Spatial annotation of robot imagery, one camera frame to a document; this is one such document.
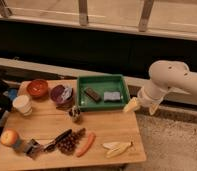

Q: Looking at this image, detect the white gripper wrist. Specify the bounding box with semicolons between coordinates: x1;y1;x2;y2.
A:
123;86;166;115

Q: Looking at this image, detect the red yellow apple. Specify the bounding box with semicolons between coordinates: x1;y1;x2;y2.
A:
0;130;19;146

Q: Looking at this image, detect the purple bowl with wrapper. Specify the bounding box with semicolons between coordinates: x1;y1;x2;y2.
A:
50;85;73;106

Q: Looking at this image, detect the bunch of dark grapes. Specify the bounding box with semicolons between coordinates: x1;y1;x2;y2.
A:
57;128;86;155

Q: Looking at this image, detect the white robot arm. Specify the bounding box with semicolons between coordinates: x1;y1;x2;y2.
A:
123;60;197;115

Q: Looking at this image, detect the green plastic tray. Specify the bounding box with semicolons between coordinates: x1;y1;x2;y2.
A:
76;75;130;111

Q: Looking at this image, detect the white paper cup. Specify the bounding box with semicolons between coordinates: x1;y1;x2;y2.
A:
13;95;32;116

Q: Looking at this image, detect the black handled utensil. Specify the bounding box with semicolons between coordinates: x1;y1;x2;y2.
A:
44;129;72;152

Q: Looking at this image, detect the grey metal clip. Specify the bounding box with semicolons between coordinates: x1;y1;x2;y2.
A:
23;139;43;158

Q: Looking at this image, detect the yellow banana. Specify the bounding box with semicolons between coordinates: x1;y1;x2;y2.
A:
102;142;132;158

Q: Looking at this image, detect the small dark jar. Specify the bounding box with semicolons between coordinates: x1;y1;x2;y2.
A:
69;106;81;122

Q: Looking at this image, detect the grey blue sponge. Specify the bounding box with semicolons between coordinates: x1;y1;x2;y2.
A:
104;92;121;101

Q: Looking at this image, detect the orange carrot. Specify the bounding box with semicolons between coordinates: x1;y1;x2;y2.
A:
76;132;96;157

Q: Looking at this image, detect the blue object at table edge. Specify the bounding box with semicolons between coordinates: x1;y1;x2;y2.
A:
8;88;18;100

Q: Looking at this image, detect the red bowl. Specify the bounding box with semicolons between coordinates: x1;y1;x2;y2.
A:
26;79;48;98

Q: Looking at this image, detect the brown chocolate bar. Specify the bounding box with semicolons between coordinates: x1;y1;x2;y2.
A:
84;87;101;102

